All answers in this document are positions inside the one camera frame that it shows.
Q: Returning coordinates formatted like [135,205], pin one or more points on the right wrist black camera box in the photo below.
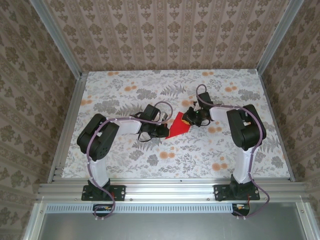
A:
[204,98]

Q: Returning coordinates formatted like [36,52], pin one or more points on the grey metal sheet panel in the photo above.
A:
[175,227]

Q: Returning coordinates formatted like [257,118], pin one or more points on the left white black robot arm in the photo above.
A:
[128,127]

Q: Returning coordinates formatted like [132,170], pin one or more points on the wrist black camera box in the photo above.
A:
[204,98]
[151,112]

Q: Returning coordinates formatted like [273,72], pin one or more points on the floral patterned table mat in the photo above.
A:
[175,162]

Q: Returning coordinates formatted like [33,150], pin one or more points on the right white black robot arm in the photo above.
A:
[218,113]

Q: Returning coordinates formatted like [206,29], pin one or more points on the red square paper sheet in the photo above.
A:
[178,127]

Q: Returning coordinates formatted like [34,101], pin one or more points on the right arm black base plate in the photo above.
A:
[220,192]

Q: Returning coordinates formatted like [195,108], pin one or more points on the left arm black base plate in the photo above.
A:
[120,192]

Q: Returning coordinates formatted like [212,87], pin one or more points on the aluminium cross beam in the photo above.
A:
[170,191]

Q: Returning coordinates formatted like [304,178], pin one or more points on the aluminium frame rail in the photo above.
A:
[306,225]
[33,225]

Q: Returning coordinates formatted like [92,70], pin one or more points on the aluminium table side rail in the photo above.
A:
[276,125]
[74,100]

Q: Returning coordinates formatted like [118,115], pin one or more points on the aluminium corner post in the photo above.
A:
[278,37]
[58,37]

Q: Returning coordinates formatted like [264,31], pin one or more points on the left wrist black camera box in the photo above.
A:
[151,112]

